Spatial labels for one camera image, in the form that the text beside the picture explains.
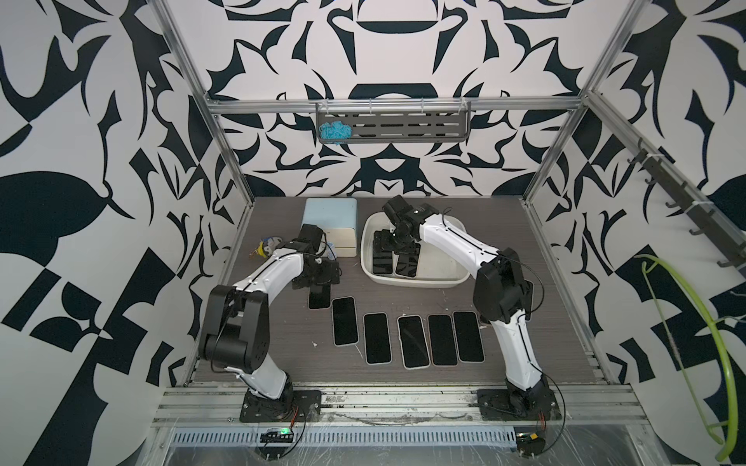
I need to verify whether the green hose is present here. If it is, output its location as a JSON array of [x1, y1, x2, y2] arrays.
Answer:
[[634, 253, 739, 462]]

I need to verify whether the dark hook rail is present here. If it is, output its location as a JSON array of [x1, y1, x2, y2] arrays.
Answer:
[[627, 137, 745, 276]]

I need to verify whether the left controller board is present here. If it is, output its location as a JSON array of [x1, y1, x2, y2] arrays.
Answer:
[[260, 427, 295, 445]]

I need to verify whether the small plush toy keychain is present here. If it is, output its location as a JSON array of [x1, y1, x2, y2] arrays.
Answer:
[[256, 236, 284, 258]]

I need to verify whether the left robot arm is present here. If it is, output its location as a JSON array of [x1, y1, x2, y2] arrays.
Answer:
[[198, 223, 341, 419]]

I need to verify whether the controller board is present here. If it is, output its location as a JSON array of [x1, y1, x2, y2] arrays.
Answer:
[[516, 432, 547, 457], [260, 427, 295, 445]]

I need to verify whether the white plastic storage tub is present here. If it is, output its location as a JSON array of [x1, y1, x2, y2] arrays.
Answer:
[[359, 212, 471, 289]]

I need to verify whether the black phone pink case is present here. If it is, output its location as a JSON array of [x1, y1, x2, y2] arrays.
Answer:
[[363, 313, 392, 365]]

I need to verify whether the right controller board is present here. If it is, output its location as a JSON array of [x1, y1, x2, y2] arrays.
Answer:
[[516, 432, 547, 457]]

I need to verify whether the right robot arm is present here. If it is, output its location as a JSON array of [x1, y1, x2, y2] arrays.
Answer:
[[383, 195, 552, 412]]

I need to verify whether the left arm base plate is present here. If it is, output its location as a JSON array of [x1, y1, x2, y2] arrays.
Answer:
[[239, 389, 322, 423]]

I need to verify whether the light blue drawer box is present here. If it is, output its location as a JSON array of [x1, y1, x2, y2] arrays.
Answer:
[[302, 198, 357, 257]]

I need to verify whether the black phone white case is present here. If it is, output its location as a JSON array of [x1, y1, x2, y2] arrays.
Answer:
[[427, 315, 458, 367]]

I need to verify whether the grey slotted wall shelf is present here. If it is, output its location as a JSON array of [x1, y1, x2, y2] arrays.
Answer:
[[315, 101, 471, 144]]

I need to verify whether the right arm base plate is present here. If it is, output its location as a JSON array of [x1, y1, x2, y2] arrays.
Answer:
[[476, 386, 563, 421]]

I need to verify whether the teal crumpled cloth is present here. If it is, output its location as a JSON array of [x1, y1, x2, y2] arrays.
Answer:
[[319, 120, 354, 144]]

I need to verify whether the white ventilated cable duct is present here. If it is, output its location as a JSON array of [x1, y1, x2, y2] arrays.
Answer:
[[172, 425, 517, 449]]

